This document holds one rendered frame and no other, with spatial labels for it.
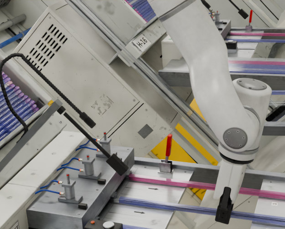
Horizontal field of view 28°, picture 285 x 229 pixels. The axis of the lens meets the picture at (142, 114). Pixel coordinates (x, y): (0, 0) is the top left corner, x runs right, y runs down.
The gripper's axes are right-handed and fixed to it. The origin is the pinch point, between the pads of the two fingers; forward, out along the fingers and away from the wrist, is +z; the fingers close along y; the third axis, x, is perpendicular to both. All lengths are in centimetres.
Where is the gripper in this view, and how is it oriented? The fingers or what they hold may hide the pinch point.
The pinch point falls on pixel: (224, 211)
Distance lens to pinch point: 132.0
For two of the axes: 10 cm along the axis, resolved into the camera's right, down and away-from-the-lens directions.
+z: -1.1, 8.9, 4.4
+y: -3.1, 3.9, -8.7
